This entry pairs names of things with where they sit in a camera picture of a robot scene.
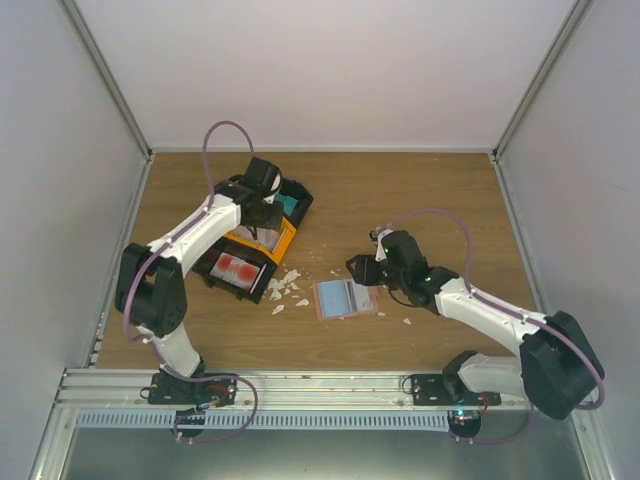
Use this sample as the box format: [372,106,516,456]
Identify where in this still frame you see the pale pink card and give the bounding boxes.
[345,280,377,315]

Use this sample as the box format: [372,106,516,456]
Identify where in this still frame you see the yellow bin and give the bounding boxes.
[224,217,297,264]

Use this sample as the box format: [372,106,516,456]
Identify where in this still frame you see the black bin with teal cards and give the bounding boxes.
[229,172,315,224]

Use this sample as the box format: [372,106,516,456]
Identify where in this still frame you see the black bin with red cards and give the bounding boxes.
[191,238,277,304]

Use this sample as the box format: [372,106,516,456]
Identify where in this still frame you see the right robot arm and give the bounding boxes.
[346,229,605,420]

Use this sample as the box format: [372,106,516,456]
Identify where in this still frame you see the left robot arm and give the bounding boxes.
[114,157,284,404]

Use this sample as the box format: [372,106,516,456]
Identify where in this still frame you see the pale pink cards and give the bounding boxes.
[232,226,281,250]

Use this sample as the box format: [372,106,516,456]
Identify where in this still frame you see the teal cards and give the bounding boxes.
[275,194,299,215]

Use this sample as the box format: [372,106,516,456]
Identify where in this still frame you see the red and white cards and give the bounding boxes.
[210,253,262,292]

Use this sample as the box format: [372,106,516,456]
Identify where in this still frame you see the white debris pile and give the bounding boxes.
[261,269,312,316]

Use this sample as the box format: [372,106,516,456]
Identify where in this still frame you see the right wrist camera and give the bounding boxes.
[369,226,393,262]

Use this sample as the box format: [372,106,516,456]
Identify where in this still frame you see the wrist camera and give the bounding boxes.
[263,173,282,204]
[369,226,393,262]

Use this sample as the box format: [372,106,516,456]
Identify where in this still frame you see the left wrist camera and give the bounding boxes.
[263,173,282,204]

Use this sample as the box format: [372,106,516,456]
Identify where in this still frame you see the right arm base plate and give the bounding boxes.
[407,373,502,407]

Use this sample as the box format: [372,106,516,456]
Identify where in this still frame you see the grey slotted cable duct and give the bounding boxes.
[76,408,449,432]

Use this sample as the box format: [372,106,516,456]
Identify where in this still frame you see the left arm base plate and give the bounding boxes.
[139,370,237,408]

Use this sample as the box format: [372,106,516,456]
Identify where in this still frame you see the aluminium mounting rail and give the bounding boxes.
[54,368,596,409]

